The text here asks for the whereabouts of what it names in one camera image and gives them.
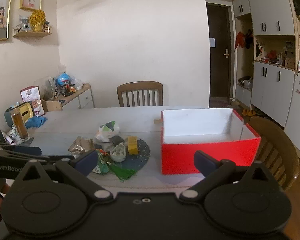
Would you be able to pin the small orange red ornament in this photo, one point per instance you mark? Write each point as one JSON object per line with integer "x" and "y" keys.
{"x": 103, "y": 152}

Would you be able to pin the silver foil packet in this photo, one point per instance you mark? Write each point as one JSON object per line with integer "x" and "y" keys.
{"x": 80, "y": 145}

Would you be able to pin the blue globe toy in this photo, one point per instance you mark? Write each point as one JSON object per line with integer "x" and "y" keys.
{"x": 63, "y": 79}

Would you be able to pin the dark brown door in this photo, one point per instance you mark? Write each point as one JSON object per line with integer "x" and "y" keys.
{"x": 218, "y": 75}

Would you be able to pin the red cardboard box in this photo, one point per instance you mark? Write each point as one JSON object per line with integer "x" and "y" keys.
{"x": 202, "y": 156}

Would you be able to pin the green white face-print pouch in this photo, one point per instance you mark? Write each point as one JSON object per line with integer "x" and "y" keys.
{"x": 102, "y": 167}

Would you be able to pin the white paper door notice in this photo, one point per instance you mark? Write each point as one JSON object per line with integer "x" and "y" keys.
{"x": 212, "y": 42}

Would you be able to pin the wooden wall shelf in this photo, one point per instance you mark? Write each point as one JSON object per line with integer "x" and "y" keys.
{"x": 32, "y": 33}

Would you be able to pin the green tassel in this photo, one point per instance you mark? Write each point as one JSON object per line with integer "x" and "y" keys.
{"x": 122, "y": 173}

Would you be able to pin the white wooden sideboard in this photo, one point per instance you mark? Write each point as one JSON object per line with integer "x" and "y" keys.
{"x": 83, "y": 98}

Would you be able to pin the wooden slat-back chair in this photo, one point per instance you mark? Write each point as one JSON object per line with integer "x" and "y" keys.
{"x": 140, "y": 85}

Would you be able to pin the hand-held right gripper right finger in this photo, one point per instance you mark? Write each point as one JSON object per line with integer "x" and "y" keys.
{"x": 205, "y": 162}

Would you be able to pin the red hanging cloth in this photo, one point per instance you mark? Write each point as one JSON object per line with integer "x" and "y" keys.
{"x": 238, "y": 41}

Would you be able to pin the wooden curved-back chair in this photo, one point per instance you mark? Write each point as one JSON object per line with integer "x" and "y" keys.
{"x": 272, "y": 124}

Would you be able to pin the tall glass of tea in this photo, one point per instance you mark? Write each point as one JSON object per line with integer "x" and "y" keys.
{"x": 20, "y": 127}

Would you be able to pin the pair of beige slippers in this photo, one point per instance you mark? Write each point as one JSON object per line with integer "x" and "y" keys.
{"x": 234, "y": 102}

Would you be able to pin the orange slipper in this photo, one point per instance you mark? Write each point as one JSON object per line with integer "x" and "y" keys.
{"x": 251, "y": 113}
{"x": 245, "y": 112}

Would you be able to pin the white green plastic bag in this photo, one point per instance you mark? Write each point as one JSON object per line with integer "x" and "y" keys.
{"x": 105, "y": 133}

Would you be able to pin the teal yellow tissue box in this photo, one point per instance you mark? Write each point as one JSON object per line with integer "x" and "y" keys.
{"x": 8, "y": 117}

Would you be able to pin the golden tree ornament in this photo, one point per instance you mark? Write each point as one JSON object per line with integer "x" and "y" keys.
{"x": 37, "y": 20}

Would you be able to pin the red white snack bag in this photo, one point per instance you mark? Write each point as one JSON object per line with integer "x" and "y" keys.
{"x": 31, "y": 95}

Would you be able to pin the clear plastic wrapped bundle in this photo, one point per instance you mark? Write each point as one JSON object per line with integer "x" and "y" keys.
{"x": 46, "y": 87}

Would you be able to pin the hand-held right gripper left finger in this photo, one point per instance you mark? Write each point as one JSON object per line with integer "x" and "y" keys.
{"x": 86, "y": 162}

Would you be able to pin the yellow carton box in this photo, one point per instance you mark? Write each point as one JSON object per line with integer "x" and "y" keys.
{"x": 132, "y": 147}

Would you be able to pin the blue cloth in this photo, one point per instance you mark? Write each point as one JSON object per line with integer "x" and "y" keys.
{"x": 36, "y": 122}

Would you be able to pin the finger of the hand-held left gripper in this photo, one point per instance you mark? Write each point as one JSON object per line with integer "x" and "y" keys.
{"x": 27, "y": 150}

